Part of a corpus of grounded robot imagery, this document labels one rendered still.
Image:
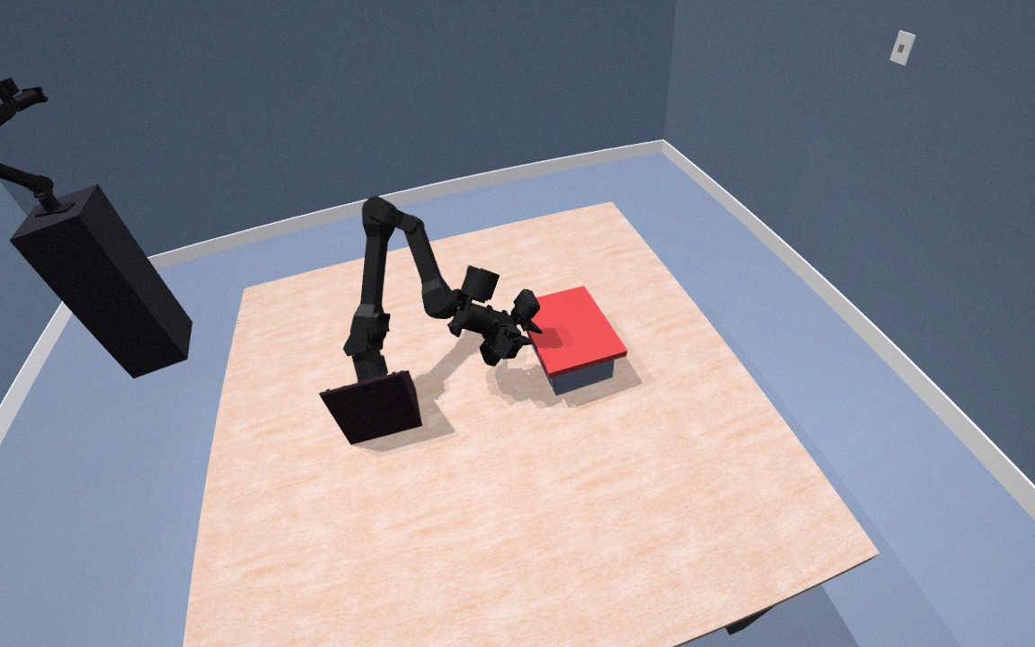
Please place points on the red lid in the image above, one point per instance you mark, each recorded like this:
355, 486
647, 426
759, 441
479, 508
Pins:
575, 333

